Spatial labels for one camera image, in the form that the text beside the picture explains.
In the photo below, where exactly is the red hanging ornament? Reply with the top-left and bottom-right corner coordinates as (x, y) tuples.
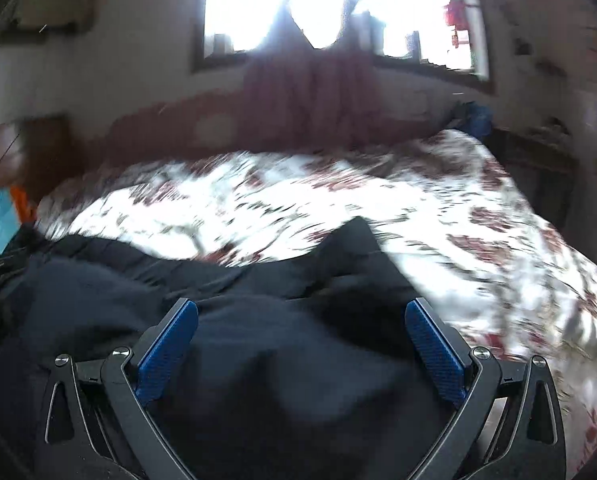
(442, 0), (472, 49)

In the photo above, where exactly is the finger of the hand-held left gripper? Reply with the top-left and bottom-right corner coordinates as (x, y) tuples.
(0, 254), (29, 276)

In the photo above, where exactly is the wooden nightstand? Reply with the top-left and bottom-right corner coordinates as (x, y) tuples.
(488, 127), (580, 232)

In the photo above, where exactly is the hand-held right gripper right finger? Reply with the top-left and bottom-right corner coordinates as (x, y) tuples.
(405, 297), (567, 480)

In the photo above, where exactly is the window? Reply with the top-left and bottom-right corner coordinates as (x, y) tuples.
(193, 0), (495, 94)

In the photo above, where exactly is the wall air conditioner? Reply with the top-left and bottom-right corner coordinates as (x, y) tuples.
(7, 0), (100, 37)

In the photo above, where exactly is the wooden headboard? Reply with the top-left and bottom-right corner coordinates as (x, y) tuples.
(0, 115), (75, 256)

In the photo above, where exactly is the pink curtain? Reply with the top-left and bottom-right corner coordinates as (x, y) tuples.
(241, 0), (385, 147)

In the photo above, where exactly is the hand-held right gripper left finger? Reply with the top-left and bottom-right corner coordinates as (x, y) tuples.
(41, 297), (200, 480)

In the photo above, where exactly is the dark navy garment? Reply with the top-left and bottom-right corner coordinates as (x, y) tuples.
(0, 216), (460, 480)

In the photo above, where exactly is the white floral quilt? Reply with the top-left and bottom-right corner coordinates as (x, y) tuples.
(33, 129), (597, 478)

